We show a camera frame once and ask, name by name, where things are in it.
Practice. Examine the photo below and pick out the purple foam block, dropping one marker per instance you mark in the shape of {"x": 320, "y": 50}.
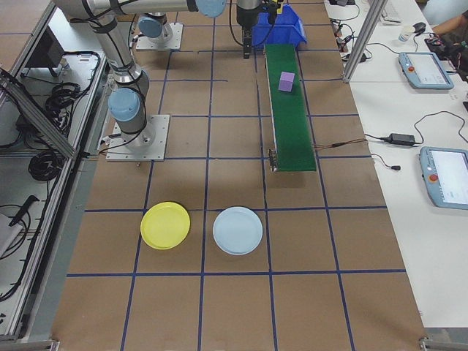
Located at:
{"x": 287, "y": 82}

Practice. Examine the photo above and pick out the person's bare forearm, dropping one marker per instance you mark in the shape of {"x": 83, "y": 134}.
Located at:
{"x": 459, "y": 21}

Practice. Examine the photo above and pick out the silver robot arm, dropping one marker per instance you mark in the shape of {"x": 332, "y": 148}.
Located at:
{"x": 120, "y": 66}
{"x": 150, "y": 26}

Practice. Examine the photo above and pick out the light blue plastic plate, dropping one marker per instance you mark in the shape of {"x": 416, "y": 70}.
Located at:
{"x": 237, "y": 230}

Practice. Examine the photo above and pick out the yellow plastic plate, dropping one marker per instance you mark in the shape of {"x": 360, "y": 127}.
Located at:
{"x": 164, "y": 226}

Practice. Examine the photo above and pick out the person's hand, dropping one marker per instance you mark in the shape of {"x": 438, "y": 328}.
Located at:
{"x": 443, "y": 32}

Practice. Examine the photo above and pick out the blue plastic storage bin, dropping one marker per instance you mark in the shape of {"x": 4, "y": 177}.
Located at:
{"x": 285, "y": 33}

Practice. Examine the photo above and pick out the green conveyor belt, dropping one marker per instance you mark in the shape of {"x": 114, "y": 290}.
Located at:
{"x": 292, "y": 120}

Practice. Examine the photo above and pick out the small circuit board hub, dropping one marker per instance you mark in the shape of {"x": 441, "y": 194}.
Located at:
{"x": 338, "y": 29}
{"x": 343, "y": 43}

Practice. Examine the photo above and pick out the black power adapter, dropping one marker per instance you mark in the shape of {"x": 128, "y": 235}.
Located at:
{"x": 360, "y": 56}
{"x": 402, "y": 138}

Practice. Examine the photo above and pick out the white paper cup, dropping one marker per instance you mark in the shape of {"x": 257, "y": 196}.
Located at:
{"x": 405, "y": 34}

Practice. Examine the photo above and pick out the black computer mouse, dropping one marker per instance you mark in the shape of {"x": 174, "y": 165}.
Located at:
{"x": 419, "y": 26}

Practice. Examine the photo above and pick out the light blue teach pendant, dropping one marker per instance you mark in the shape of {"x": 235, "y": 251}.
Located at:
{"x": 428, "y": 71}
{"x": 449, "y": 179}

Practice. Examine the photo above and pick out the black equipment box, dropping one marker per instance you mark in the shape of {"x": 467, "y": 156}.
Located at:
{"x": 49, "y": 55}

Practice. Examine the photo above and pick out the person's dark clothed torso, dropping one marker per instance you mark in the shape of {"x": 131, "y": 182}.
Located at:
{"x": 459, "y": 55}

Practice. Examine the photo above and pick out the white desk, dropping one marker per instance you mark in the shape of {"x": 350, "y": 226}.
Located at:
{"x": 402, "y": 237}

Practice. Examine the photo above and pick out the aluminium extrusion bar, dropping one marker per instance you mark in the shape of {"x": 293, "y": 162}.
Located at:
{"x": 438, "y": 345}
{"x": 36, "y": 345}

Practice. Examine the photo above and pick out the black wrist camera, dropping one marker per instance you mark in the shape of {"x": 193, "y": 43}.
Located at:
{"x": 272, "y": 9}

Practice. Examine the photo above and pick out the white square base plate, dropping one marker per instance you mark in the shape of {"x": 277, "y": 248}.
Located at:
{"x": 175, "y": 42}
{"x": 161, "y": 146}

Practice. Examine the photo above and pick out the aluminium upright post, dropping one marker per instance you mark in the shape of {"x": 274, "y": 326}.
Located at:
{"x": 364, "y": 40}

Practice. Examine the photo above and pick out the metal bar frame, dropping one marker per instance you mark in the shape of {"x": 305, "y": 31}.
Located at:
{"x": 36, "y": 115}

